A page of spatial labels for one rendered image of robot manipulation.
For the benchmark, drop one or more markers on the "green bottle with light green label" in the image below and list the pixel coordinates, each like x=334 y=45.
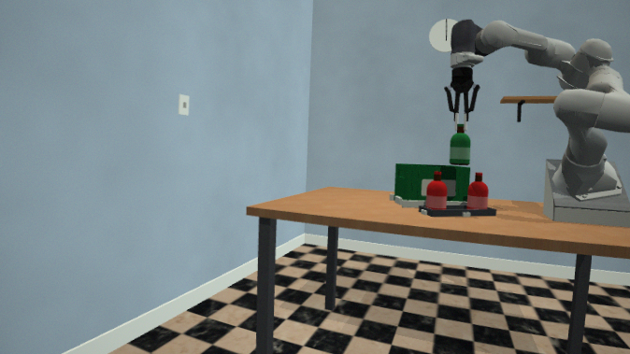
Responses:
x=460 y=147

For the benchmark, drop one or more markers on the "red bottle with pink label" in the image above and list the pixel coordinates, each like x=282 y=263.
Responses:
x=436 y=195
x=477 y=197

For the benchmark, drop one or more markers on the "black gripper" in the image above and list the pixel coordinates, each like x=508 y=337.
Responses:
x=462 y=81

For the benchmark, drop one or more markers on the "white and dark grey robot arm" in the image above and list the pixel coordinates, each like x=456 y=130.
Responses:
x=581 y=173

